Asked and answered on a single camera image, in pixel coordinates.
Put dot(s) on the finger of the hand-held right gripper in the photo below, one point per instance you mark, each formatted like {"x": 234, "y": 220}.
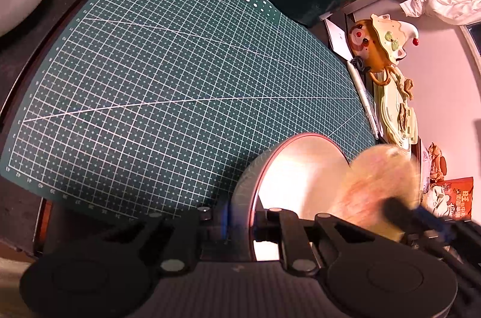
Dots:
{"x": 432, "y": 222}
{"x": 406, "y": 218}

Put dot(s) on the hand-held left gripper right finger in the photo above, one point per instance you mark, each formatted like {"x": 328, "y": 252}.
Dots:
{"x": 259, "y": 228}

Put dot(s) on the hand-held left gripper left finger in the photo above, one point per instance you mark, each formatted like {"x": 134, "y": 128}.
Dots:
{"x": 224, "y": 226}

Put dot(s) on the pale oval sponge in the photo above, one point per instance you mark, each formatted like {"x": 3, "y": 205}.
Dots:
{"x": 375, "y": 182}

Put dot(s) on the white bowl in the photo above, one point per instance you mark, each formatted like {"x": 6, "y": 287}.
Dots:
{"x": 300, "y": 167}

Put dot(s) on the white crumpled cloth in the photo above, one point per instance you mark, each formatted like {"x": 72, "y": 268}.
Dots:
{"x": 437, "y": 197}

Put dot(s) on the red snack packet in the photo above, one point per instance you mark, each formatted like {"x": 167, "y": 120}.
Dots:
{"x": 458, "y": 197}

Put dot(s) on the small brown figurine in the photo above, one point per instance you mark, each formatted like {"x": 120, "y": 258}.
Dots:
{"x": 437, "y": 160}

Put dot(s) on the white pen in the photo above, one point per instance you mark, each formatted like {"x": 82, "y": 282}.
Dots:
{"x": 364, "y": 98}

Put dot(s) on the green cutting mat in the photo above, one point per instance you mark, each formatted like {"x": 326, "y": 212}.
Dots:
{"x": 169, "y": 77}

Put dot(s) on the orange ceramic clown pot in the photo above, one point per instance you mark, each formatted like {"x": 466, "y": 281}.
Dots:
{"x": 372, "y": 47}

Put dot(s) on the window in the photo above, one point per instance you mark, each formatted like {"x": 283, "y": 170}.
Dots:
{"x": 475, "y": 36}

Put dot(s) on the white paper card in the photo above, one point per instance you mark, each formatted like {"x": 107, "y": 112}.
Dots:
{"x": 336, "y": 36}

